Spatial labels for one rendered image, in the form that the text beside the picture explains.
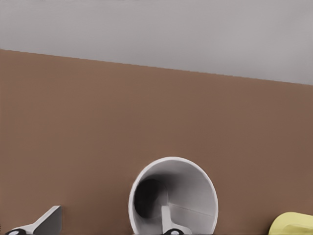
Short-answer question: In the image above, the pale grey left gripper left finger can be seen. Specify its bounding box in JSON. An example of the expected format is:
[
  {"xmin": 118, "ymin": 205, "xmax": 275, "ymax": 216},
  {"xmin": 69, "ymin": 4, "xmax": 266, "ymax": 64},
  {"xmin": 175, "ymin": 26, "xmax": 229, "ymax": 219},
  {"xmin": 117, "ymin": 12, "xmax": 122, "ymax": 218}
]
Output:
[{"xmin": 5, "ymin": 205, "xmax": 63, "ymax": 235}]

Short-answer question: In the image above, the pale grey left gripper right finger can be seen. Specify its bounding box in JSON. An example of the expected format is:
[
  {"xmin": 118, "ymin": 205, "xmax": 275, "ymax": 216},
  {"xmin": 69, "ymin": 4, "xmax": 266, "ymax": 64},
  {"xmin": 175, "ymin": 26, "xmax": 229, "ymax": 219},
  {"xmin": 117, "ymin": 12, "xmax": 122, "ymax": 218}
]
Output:
[{"xmin": 161, "ymin": 205, "xmax": 192, "ymax": 235}]

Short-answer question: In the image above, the white IKEA cup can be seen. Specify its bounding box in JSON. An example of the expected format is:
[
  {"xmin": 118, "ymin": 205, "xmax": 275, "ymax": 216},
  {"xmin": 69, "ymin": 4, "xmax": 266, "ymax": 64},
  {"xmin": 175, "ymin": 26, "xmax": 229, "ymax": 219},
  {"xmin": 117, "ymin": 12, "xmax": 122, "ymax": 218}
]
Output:
[{"xmin": 128, "ymin": 156, "xmax": 219, "ymax": 235}]

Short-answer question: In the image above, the yellow tray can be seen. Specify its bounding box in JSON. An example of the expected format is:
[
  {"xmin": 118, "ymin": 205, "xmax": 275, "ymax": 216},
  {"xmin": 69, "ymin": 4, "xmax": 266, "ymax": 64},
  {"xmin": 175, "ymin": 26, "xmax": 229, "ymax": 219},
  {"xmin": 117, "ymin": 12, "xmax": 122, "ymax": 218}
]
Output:
[{"xmin": 268, "ymin": 211, "xmax": 313, "ymax": 235}]

